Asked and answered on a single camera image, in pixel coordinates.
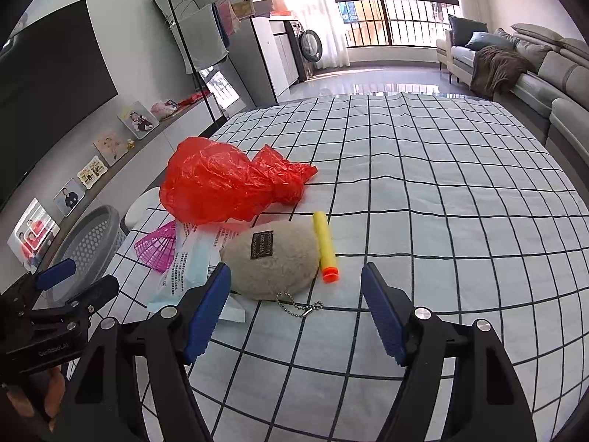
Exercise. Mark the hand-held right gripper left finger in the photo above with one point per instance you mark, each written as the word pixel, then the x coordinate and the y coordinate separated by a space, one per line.
pixel 209 313

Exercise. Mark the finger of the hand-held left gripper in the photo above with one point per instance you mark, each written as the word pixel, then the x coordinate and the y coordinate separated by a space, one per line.
pixel 57 271
pixel 99 291

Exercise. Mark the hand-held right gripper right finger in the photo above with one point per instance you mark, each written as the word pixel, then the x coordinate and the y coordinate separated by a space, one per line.
pixel 384 313

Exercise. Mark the grey perforated plastic basket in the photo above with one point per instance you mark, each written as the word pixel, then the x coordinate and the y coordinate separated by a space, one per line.
pixel 92 244

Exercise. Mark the blue face mask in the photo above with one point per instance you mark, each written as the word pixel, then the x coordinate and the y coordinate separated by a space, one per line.
pixel 193 262

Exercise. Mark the pink plastic mesh piece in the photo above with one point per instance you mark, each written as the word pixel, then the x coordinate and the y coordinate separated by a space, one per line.
pixel 161 248

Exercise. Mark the yellow foam dart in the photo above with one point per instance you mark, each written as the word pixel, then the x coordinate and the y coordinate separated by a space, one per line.
pixel 324 244

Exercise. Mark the red plastic bag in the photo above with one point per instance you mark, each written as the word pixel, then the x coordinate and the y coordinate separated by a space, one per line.
pixel 216 179

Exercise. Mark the person's left hand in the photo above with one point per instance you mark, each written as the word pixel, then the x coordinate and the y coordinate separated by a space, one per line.
pixel 53 391

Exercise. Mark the white checked bed sheet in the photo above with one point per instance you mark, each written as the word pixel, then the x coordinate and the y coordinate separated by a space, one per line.
pixel 414 193

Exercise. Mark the black television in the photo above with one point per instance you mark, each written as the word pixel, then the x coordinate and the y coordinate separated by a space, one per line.
pixel 46 101

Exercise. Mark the long white media cabinet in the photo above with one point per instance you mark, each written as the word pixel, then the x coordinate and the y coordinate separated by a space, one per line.
pixel 184 119

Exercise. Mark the pink plastic bag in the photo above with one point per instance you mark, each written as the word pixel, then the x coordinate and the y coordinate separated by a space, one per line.
pixel 163 108

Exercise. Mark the red flat packet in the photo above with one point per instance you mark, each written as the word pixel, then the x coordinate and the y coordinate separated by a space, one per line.
pixel 191 99

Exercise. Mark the cream sofa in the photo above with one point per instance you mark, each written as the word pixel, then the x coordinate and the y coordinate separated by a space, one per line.
pixel 455 60

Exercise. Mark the grey tall cabinet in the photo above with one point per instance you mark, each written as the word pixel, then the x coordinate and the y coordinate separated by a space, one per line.
pixel 271 55

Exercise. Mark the brown throw blanket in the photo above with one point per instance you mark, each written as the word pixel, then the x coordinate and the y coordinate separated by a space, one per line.
pixel 497 69

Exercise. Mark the pale green towel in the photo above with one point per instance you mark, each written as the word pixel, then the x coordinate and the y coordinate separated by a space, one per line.
pixel 198 37

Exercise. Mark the black clothes rack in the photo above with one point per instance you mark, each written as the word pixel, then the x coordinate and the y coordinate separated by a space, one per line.
pixel 260 41

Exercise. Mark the washing machine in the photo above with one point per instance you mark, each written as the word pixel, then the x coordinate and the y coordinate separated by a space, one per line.
pixel 308 46

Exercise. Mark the blue hanging cloth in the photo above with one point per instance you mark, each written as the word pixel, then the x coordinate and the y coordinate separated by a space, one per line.
pixel 222 27

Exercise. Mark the grey sofa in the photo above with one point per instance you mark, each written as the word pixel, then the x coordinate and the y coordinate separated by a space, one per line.
pixel 552 78

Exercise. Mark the blue grey cushion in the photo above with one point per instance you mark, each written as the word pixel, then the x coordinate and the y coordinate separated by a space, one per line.
pixel 490 40

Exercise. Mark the dark grey cushion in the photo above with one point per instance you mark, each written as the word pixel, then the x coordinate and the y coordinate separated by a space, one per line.
pixel 464 30

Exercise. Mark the beige hanging item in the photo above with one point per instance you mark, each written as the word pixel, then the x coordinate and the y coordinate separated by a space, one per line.
pixel 244 9

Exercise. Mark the white sheer curtain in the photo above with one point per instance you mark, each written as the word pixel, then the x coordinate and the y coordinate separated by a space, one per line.
pixel 322 0

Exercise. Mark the red clothes family photo frame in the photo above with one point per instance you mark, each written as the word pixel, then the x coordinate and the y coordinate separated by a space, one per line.
pixel 32 235

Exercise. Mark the dark suit portrait photo frame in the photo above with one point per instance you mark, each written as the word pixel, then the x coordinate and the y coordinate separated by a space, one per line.
pixel 69 196

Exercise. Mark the wavy edged photo frame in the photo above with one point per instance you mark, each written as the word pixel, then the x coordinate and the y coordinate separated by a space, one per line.
pixel 92 172

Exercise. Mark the beige drawing photo frame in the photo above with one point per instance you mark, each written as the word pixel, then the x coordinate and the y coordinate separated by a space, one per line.
pixel 110 147

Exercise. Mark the child portrait photo frame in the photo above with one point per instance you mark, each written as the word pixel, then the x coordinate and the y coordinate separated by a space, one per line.
pixel 138 119

